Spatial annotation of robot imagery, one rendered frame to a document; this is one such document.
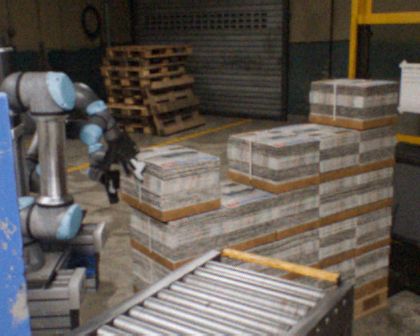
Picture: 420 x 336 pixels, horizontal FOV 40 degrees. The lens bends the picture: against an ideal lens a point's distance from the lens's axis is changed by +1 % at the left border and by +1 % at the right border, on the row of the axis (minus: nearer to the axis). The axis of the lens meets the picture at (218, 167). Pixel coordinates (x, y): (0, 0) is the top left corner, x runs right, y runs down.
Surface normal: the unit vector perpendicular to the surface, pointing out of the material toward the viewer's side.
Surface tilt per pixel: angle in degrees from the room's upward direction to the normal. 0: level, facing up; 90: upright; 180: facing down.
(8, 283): 90
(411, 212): 90
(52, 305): 90
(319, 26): 90
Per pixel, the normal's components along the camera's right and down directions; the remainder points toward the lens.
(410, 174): -0.80, 0.15
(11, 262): 0.83, 0.12
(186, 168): 0.59, 0.18
